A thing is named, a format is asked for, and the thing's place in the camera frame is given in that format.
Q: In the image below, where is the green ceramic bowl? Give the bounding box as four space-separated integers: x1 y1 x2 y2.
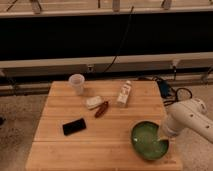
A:
131 121 169 161

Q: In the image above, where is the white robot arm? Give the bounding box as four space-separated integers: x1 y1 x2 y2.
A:
157 98 213 143

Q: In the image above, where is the small white carton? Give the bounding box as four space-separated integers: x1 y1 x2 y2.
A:
117 80 132 107

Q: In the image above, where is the brown oblong object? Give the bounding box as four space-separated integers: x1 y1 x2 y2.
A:
95 101 109 118

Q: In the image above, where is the white rectangular block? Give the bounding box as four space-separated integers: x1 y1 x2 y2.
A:
86 96 103 110

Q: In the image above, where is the black smartphone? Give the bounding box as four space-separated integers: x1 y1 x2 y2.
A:
62 118 86 136

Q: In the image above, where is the clear plastic cup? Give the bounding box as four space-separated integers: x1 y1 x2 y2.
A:
68 74 85 95

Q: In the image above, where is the black hanging cable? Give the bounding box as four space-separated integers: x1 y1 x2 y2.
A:
101 5 135 74

